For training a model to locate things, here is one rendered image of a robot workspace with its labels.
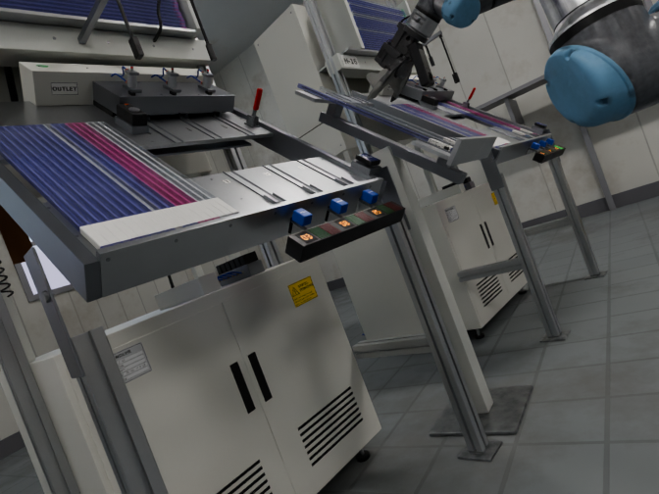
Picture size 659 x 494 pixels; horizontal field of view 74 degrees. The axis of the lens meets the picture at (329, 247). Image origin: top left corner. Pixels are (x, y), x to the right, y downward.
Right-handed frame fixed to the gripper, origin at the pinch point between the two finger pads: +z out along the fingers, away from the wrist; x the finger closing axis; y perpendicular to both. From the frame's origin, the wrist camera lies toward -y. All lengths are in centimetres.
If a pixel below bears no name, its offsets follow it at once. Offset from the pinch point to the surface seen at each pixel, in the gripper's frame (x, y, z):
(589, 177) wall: -331, -62, 18
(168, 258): 79, -19, 18
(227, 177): 54, -3, 18
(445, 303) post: 3, -51, 31
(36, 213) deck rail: 90, -3, 21
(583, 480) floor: 30, -95, 26
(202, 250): 73, -19, 18
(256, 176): 48, -5, 17
